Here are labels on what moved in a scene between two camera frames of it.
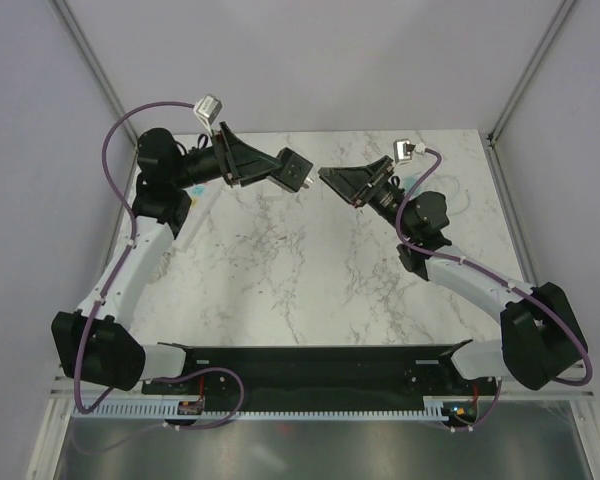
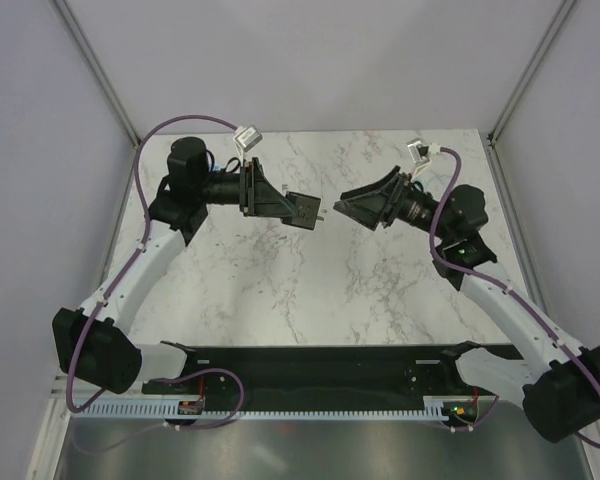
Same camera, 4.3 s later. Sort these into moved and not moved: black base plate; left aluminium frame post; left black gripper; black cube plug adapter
Moved: black cube plug adapter; left black gripper
Not moved: left aluminium frame post; black base plate
